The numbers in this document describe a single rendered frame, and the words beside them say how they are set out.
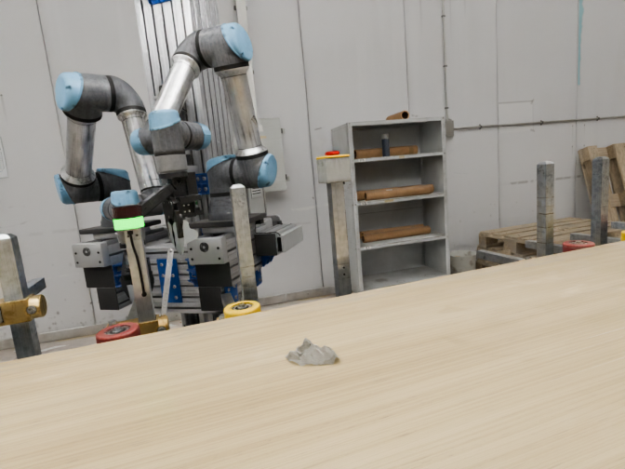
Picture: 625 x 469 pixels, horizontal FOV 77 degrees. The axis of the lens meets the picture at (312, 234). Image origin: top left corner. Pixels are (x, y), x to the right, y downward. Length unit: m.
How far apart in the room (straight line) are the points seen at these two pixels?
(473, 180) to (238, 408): 4.05
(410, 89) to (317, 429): 3.80
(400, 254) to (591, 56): 3.00
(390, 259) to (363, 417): 3.54
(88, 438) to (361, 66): 3.69
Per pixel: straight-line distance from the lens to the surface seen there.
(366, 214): 3.84
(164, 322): 1.03
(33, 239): 3.83
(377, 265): 3.96
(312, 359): 0.62
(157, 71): 1.87
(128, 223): 0.93
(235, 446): 0.49
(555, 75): 5.15
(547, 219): 1.51
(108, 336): 0.88
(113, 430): 0.58
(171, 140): 1.05
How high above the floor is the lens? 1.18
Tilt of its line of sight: 9 degrees down
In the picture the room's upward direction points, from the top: 5 degrees counter-clockwise
